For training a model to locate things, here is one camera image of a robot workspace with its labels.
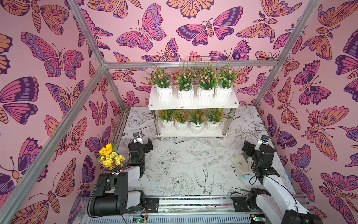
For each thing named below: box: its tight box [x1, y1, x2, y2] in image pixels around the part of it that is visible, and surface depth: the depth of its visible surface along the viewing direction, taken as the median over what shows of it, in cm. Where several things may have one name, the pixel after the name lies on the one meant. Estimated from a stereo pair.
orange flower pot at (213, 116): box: [204, 108, 226, 132], surface depth 92 cm
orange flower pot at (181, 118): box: [173, 109, 191, 132], surface depth 90 cm
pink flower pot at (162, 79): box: [144, 65, 174, 101], surface depth 74 cm
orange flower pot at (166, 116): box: [156, 109, 175, 131], surface depth 92 cm
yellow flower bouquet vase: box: [96, 142, 126, 171], surface depth 68 cm
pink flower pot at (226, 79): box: [215, 62, 241, 102], surface depth 73 cm
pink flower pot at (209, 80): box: [196, 64, 220, 102], surface depth 69 cm
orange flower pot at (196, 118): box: [188, 108, 208, 134], surface depth 93 cm
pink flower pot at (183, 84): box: [174, 65, 197, 103], surface depth 70 cm
